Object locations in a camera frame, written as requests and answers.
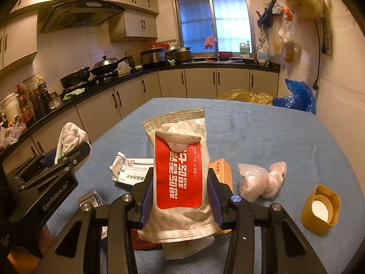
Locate hanging clear plastic bags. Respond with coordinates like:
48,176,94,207
270,4,301,65

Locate black power cable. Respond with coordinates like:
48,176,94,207
312,17,322,91

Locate wok with metal lid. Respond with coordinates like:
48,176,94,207
90,55,129,76

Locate dark wall shelf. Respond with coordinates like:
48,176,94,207
256,0,283,27

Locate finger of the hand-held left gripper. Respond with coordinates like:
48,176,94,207
6,152,56,184
18,142,92,194

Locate window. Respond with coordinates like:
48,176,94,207
171,0,256,58

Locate red label wet wipe packet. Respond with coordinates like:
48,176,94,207
138,108,222,242

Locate white flattened carton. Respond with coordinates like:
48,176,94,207
110,152,156,190

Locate steel rice cooker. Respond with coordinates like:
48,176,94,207
140,47,167,69

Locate small white red box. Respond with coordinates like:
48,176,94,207
78,190,109,240

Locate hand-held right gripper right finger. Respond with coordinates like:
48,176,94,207
207,168,328,274

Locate white cloth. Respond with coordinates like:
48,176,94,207
54,122,88,164

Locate black countertop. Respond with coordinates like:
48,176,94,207
0,58,281,156

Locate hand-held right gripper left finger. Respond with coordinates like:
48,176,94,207
43,175,156,274

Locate blue tablecloth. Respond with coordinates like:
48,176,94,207
46,97,365,274

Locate black frying pan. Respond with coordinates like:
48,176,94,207
59,66,91,89

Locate beige lower cabinets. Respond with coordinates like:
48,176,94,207
0,66,280,174

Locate white plastic wrapper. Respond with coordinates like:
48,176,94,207
162,233,215,261

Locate clear bag on counter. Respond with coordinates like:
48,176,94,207
117,61,132,75

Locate blue plastic bag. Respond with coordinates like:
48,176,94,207
272,78,317,115

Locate green rag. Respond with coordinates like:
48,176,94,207
62,87,86,102

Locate row of condiment bottles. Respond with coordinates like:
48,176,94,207
15,75,63,122

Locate wall socket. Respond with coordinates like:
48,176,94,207
322,32,333,55

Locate stacked metal pots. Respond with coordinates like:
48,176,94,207
167,46,192,65

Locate clear plastic bag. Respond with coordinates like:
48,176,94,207
237,161,287,204

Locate pinkish plastic bag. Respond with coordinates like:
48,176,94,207
0,121,27,149

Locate white plastic bucket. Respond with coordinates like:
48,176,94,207
1,92,23,124

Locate range hood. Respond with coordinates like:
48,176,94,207
37,0,128,34

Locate white plastic jug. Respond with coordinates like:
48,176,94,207
257,47,270,65

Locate small orange box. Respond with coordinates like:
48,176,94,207
209,158,235,195

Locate gas stove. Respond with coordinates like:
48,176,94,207
61,73,120,92

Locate yellow plastic bag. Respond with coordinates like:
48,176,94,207
215,89,275,105

